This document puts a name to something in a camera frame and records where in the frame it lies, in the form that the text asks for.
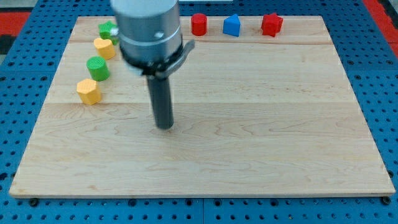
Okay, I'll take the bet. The red cylinder block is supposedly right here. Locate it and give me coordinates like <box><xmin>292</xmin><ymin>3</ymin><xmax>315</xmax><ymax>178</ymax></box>
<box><xmin>191</xmin><ymin>13</ymin><xmax>207</xmax><ymax>36</ymax></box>

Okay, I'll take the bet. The green star block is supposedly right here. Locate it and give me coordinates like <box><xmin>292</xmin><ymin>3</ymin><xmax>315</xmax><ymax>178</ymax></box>
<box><xmin>98</xmin><ymin>21</ymin><xmax>119</xmax><ymax>45</ymax></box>

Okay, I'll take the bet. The yellow heart block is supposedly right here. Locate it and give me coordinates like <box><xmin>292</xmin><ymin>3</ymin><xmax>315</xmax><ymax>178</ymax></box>
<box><xmin>93</xmin><ymin>38</ymin><xmax>116</xmax><ymax>60</ymax></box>

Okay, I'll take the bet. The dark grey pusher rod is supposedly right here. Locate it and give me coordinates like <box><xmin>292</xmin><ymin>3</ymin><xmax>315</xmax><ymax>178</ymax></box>
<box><xmin>147</xmin><ymin>77</ymin><xmax>174</xmax><ymax>129</ymax></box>

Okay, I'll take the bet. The red star block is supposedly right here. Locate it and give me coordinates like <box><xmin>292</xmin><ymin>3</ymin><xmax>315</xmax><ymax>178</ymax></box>
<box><xmin>261</xmin><ymin>12</ymin><xmax>284</xmax><ymax>37</ymax></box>

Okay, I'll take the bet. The wooden board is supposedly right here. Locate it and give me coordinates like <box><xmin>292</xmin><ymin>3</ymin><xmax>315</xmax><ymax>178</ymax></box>
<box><xmin>9</xmin><ymin>16</ymin><xmax>396</xmax><ymax>198</ymax></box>

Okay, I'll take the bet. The green cylinder block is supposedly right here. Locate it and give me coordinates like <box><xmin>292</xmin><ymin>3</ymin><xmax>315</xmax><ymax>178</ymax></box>
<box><xmin>86</xmin><ymin>56</ymin><xmax>110</xmax><ymax>82</ymax></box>

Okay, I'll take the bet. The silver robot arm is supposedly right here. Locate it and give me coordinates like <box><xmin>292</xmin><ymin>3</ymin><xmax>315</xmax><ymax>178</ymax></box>
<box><xmin>110</xmin><ymin>0</ymin><xmax>183</xmax><ymax>129</ymax></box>

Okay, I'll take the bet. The yellow hexagon block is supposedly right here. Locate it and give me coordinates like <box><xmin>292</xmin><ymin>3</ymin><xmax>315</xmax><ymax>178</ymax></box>
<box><xmin>76</xmin><ymin>78</ymin><xmax>101</xmax><ymax>105</ymax></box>

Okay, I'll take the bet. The black clamp with lever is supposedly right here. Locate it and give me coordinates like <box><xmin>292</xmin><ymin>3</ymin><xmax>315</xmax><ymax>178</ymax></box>
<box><xmin>120</xmin><ymin>40</ymin><xmax>195</xmax><ymax>79</ymax></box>

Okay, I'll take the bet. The blue triangle block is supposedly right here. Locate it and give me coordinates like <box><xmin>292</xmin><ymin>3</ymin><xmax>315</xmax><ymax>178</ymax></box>
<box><xmin>223</xmin><ymin>14</ymin><xmax>241</xmax><ymax>37</ymax></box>

